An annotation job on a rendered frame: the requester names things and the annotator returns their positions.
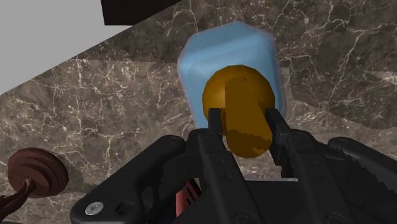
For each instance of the blue bottle with yellow pump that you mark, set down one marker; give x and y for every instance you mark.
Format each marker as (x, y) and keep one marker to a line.
(231, 80)

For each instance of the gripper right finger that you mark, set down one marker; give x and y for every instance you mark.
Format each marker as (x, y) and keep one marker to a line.
(313, 167)

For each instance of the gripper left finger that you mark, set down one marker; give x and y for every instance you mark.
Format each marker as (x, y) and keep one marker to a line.
(214, 161)

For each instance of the brown wooden honey dipper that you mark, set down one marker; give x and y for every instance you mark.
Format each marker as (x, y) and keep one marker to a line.
(34, 173)

